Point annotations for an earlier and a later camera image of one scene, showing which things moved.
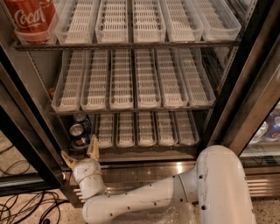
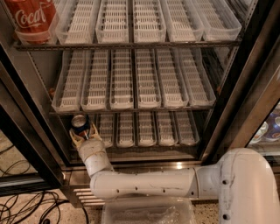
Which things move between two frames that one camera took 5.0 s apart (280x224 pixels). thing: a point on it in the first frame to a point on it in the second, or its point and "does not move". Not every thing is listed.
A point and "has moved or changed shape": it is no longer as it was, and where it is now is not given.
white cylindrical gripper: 84,168 to 88,146
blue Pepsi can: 79,136 has moved or changed shape
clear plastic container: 177,213 does not move
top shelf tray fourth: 148,22 does not move
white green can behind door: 262,129 does not move
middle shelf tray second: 95,80 does not move
